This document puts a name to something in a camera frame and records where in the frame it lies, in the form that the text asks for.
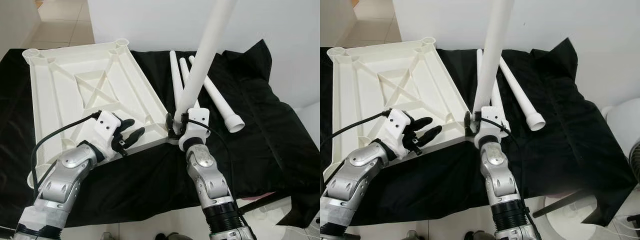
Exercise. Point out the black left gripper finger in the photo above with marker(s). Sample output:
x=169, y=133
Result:
x=127, y=124
x=431, y=133
x=422, y=123
x=135, y=134

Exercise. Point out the grey robot right leg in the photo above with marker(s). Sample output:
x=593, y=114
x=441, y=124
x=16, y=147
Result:
x=175, y=236
x=483, y=236

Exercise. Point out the black grey robot right foot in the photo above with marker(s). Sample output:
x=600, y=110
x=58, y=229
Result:
x=469, y=236
x=161, y=236

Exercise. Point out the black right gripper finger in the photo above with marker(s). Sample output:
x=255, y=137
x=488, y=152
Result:
x=468, y=123
x=170, y=124

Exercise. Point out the white plastic table top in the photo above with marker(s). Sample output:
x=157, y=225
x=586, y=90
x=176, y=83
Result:
x=55, y=110
x=370, y=100

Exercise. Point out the white round object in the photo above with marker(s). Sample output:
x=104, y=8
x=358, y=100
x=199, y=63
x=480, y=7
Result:
x=622, y=125

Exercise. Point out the grey robot left leg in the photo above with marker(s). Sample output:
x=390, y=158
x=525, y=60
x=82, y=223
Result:
x=413, y=236
x=106, y=236

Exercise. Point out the pink object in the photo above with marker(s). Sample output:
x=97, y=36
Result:
x=260, y=196

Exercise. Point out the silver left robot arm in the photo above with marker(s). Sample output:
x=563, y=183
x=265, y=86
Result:
x=362, y=172
x=65, y=172

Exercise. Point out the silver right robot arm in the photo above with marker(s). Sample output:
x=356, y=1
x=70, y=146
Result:
x=500, y=180
x=210, y=180

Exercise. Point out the black cloth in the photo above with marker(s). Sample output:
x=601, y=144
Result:
x=260, y=125
x=565, y=130

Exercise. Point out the grey robot leg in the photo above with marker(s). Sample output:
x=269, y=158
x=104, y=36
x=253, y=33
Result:
x=483, y=236
x=106, y=236
x=413, y=236
x=175, y=236

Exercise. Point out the white plastic table leg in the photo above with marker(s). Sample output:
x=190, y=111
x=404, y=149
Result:
x=522, y=97
x=479, y=70
x=496, y=97
x=492, y=55
x=220, y=102
x=184, y=70
x=205, y=55
x=175, y=75

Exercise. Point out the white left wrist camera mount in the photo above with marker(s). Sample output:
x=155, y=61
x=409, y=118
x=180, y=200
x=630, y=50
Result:
x=106, y=127
x=400, y=125

